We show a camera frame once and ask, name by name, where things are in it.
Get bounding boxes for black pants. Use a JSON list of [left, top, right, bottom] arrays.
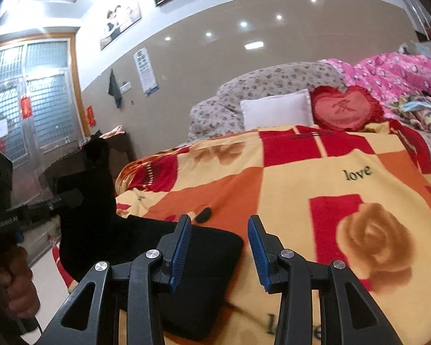
[[53, 136, 245, 343]]

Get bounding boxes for metal grille door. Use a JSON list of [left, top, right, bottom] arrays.
[[0, 34, 89, 204]]

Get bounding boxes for yellow orange rose blanket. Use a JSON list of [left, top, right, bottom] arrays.
[[114, 121, 431, 344]]

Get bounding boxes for grey floral bedding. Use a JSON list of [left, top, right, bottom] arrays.
[[187, 62, 346, 143]]

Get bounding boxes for person's left hand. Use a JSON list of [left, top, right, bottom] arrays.
[[0, 246, 40, 319]]

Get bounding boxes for red heart cushion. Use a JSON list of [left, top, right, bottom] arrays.
[[310, 86, 385, 132]]

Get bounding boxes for white pillow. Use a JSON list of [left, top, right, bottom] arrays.
[[240, 90, 314, 131]]

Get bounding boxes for black white wall photo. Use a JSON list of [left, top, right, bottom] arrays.
[[99, 2, 141, 51]]

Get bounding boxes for dark cloth on wall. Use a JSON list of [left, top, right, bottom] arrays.
[[108, 69, 123, 109]]

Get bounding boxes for colourful crumpled cloth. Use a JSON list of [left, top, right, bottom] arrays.
[[387, 91, 431, 133]]

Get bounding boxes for eye chart wall poster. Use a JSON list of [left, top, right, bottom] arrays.
[[133, 47, 159, 97]]

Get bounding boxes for pink penguin quilt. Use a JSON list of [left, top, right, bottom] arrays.
[[323, 52, 431, 118]]

